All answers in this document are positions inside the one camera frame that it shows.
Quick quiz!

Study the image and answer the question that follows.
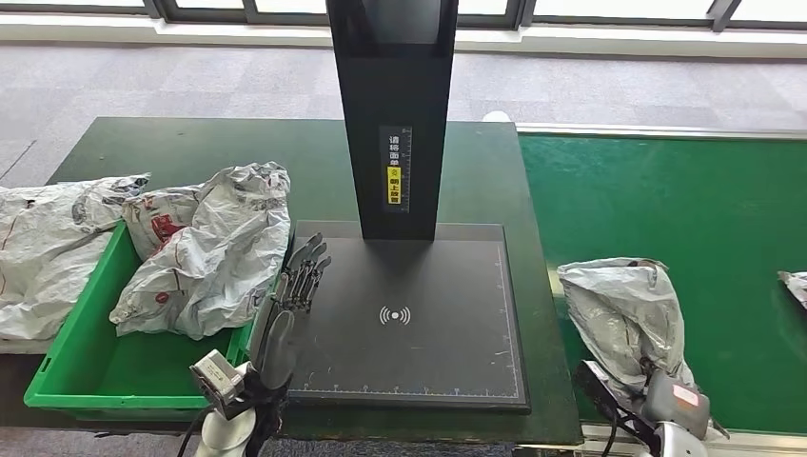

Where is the silver conveyor frame rail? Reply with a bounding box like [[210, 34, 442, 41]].
[[513, 424, 807, 457], [515, 123, 807, 141]]

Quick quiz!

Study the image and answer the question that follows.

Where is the white parcel bag black print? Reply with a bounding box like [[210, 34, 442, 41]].
[[777, 270, 807, 311]]

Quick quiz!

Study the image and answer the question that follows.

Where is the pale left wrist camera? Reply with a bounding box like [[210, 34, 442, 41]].
[[188, 348, 247, 421]]

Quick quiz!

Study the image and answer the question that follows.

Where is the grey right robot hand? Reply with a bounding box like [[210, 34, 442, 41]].
[[640, 368, 714, 441]]

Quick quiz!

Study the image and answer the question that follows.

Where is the grey crumpled parcel bag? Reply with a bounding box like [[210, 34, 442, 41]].
[[0, 174, 152, 342]]

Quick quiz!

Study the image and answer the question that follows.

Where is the green conveyor belt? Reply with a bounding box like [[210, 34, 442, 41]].
[[518, 133, 807, 436]]

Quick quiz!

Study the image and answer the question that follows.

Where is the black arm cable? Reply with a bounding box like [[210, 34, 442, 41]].
[[599, 403, 620, 457], [176, 409, 209, 457]]

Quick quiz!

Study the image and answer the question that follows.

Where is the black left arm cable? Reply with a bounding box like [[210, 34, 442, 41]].
[[176, 409, 209, 457]]

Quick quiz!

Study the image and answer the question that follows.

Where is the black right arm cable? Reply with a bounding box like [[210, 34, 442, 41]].
[[599, 403, 620, 457]]

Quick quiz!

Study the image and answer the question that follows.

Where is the grey parcel bag red print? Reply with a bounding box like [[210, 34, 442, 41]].
[[108, 162, 292, 342]]

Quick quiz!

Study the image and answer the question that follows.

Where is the green plastic crate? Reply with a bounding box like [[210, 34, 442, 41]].
[[24, 220, 279, 421]]

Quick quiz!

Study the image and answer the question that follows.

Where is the white window sill ledge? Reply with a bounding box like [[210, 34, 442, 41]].
[[0, 7, 807, 58]]

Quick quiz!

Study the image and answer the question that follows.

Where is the black inbound scanner machine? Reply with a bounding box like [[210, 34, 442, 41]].
[[277, 0, 532, 414]]

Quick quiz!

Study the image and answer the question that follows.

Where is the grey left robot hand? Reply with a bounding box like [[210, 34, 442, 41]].
[[248, 233, 333, 391]]

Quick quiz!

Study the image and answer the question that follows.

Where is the dark green table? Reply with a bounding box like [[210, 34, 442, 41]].
[[0, 116, 584, 446]]

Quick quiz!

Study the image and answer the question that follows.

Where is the dark window frame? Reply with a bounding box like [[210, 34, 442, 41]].
[[0, 0, 807, 30]]

